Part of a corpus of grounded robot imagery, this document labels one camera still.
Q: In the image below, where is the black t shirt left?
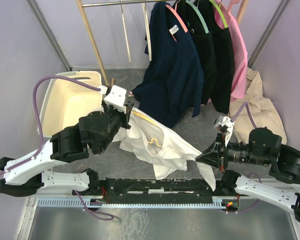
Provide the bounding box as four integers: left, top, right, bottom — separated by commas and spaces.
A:
173, 0, 217, 105

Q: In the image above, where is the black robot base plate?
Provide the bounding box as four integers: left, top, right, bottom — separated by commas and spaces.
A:
76, 178, 238, 204

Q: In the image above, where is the lime green hanger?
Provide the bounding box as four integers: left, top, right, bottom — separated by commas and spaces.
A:
209, 0, 228, 28

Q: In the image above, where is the black t shirt right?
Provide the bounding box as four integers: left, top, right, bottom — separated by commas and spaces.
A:
194, 0, 235, 114

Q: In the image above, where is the pink hanger far right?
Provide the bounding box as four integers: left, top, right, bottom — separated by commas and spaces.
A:
227, 0, 240, 12

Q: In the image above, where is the white t shirt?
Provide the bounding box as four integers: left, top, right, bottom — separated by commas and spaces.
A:
110, 107, 203, 180

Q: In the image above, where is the pink t shirt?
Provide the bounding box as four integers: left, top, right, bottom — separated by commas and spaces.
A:
215, 0, 248, 102

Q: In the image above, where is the beige garment on floor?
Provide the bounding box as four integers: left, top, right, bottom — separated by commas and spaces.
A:
228, 68, 287, 144

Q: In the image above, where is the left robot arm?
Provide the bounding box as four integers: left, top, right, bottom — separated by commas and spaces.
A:
0, 101, 134, 197

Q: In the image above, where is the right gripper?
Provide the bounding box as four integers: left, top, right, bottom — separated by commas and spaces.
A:
195, 131, 270, 171

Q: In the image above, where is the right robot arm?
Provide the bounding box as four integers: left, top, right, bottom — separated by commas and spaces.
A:
195, 127, 300, 223

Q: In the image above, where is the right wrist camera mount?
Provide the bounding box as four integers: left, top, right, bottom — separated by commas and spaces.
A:
214, 115, 235, 147

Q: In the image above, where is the navy blue t shirt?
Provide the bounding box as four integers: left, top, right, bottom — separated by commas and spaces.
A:
132, 1, 204, 128

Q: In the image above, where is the white plastic hanger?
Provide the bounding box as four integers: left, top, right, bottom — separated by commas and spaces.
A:
119, 0, 132, 63

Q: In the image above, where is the wooden clothes rack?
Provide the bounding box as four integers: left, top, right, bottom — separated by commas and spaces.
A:
75, 0, 248, 98

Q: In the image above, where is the cream laundry basket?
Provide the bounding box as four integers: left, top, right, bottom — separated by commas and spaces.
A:
39, 78, 103, 138

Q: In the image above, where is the black t shirt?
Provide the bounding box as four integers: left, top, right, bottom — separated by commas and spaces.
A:
194, 0, 235, 114
173, 0, 217, 105

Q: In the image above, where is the pink hanger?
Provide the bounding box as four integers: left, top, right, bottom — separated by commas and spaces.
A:
165, 3, 188, 41
227, 0, 240, 12

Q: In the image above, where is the yellow hanger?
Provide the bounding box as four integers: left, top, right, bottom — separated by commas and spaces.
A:
127, 90, 164, 146

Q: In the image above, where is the white slotted cable duct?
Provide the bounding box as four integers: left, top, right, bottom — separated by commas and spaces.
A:
37, 197, 226, 210

